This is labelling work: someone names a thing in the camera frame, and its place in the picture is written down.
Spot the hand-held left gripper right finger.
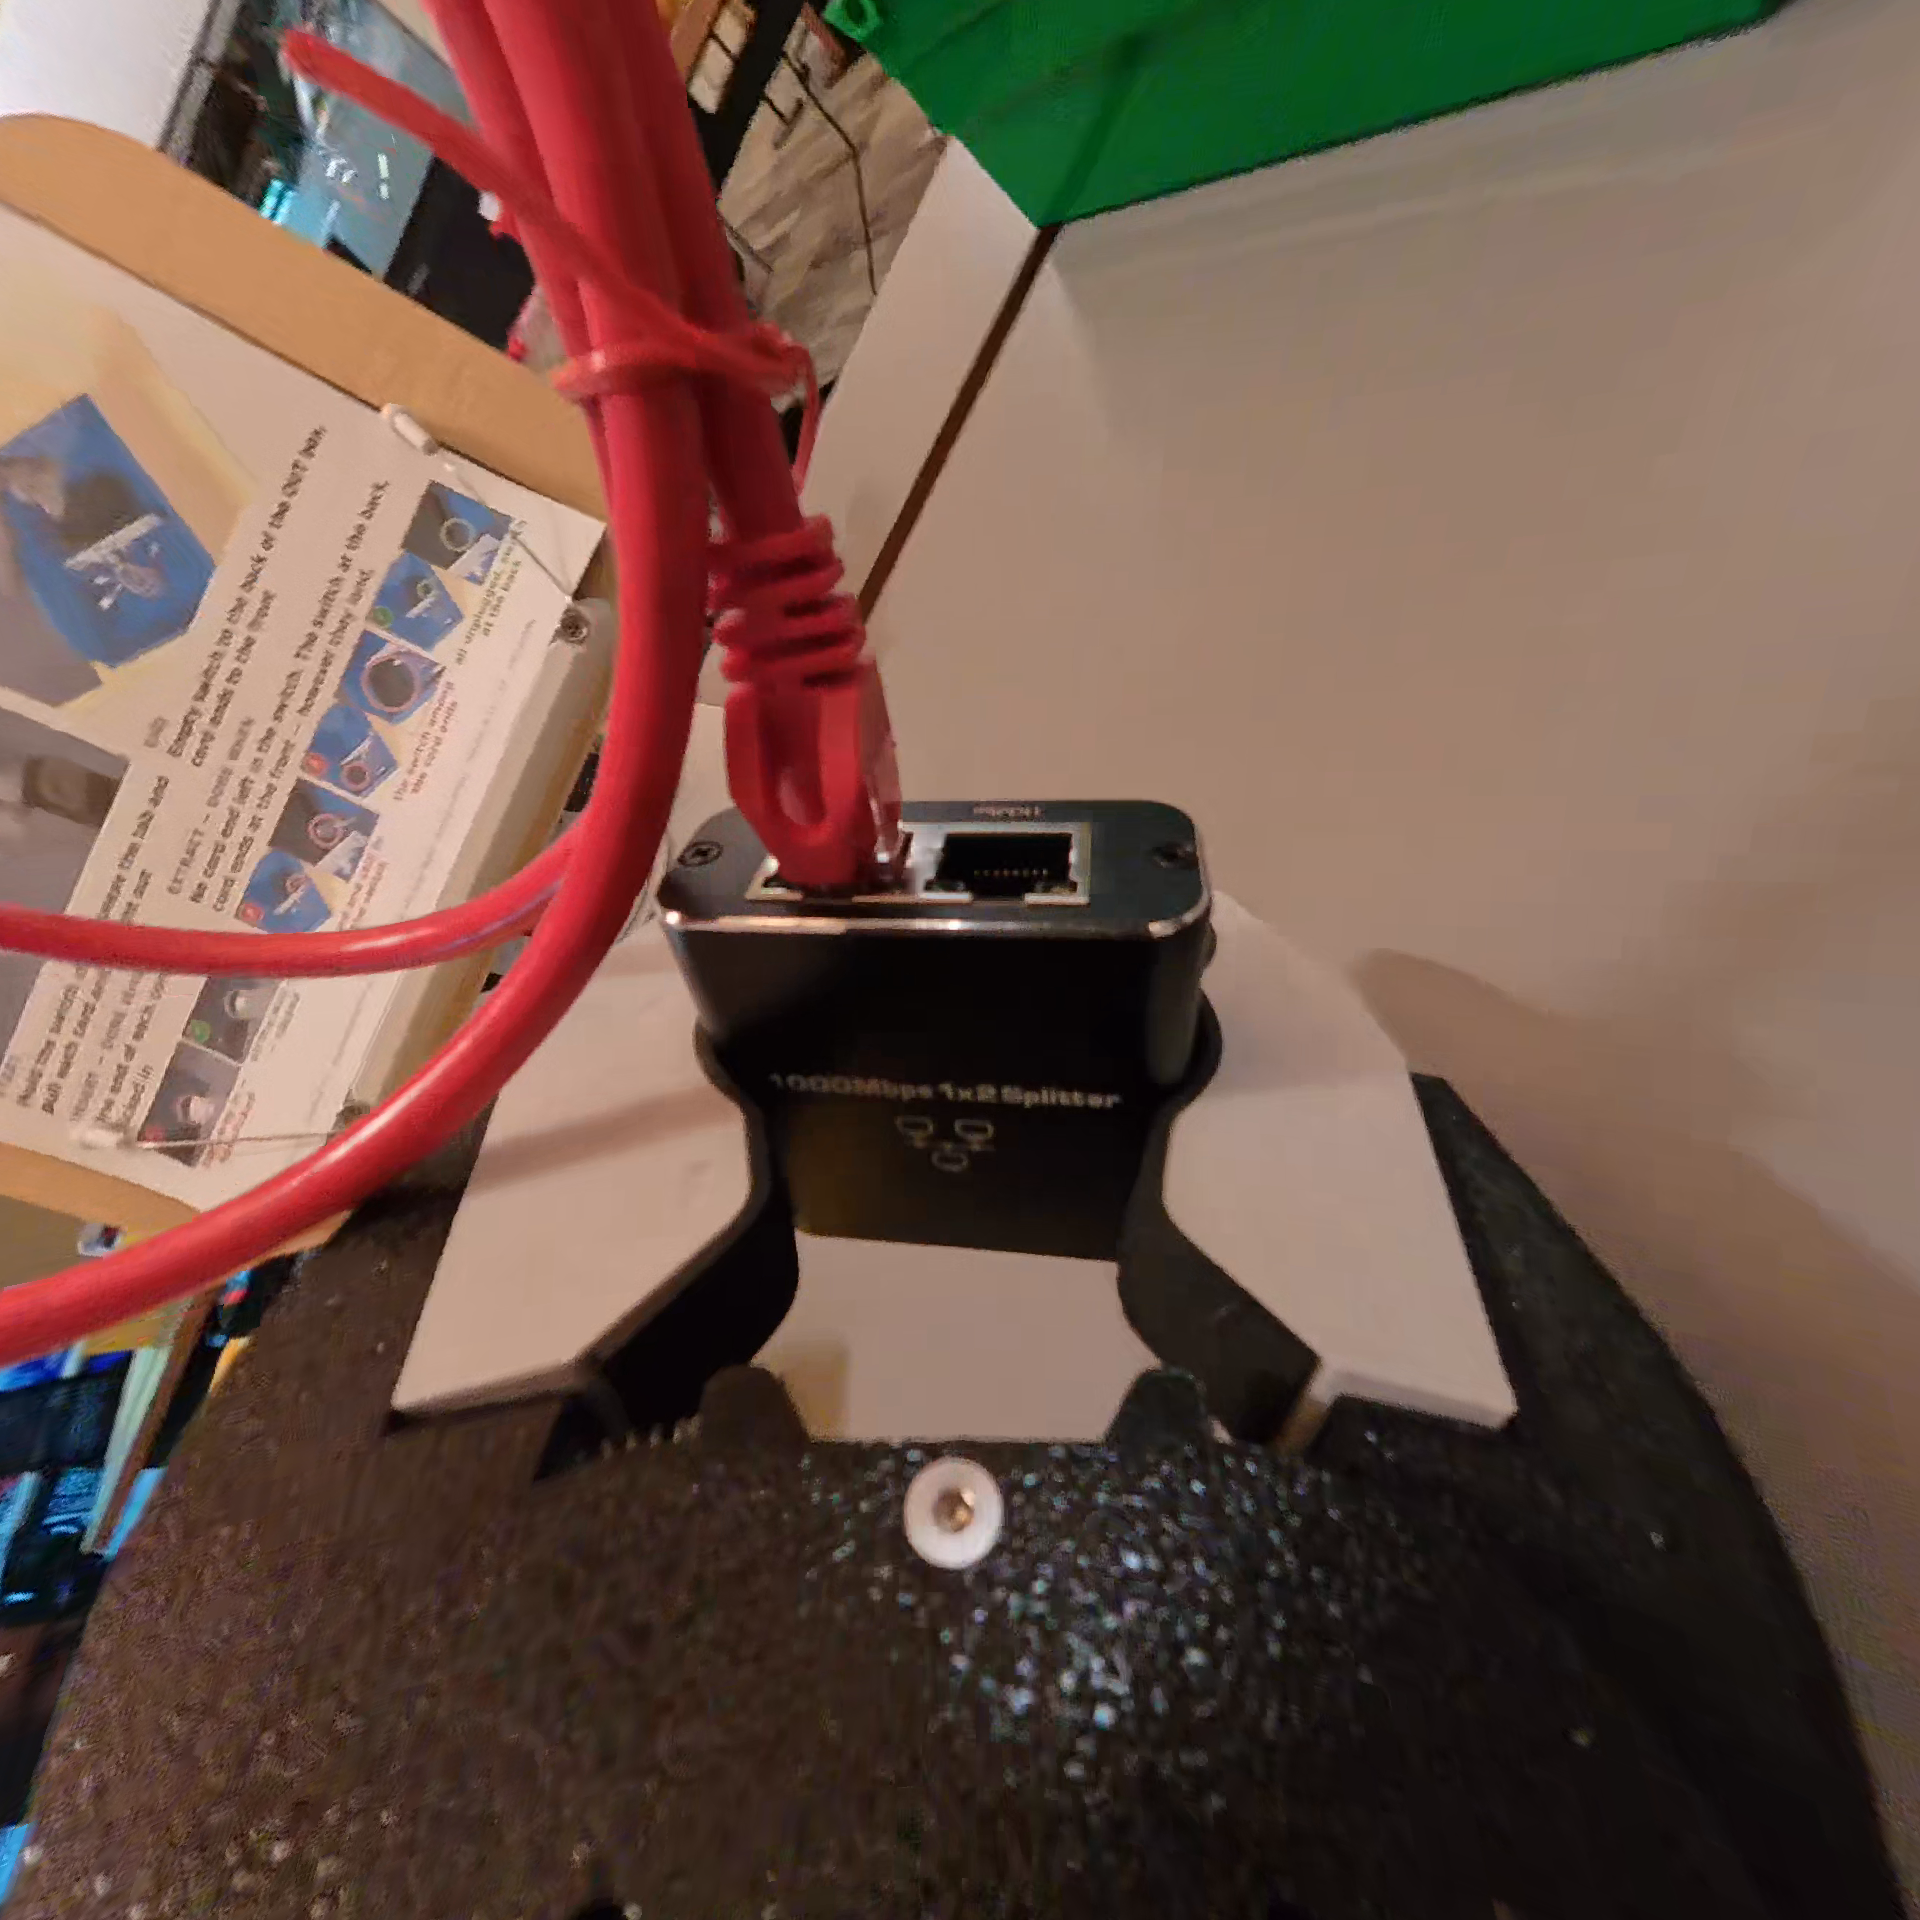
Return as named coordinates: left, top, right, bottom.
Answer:
left=1118, top=891, right=1519, bottom=1449

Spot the printed instruction sheet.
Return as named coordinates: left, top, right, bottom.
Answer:
left=0, top=398, right=607, bottom=1216

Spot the black ethernet splitter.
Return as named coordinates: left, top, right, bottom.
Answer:
left=656, top=801, right=1214, bottom=1260

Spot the red ethernet cable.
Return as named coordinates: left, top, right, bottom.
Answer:
left=0, top=0, right=910, bottom=1366

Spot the curved wooden board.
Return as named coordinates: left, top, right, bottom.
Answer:
left=0, top=116, right=618, bottom=1291

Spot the green plastic bin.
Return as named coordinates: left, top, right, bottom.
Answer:
left=822, top=0, right=1788, bottom=232

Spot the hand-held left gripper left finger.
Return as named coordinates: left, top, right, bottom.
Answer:
left=387, top=901, right=804, bottom=1465

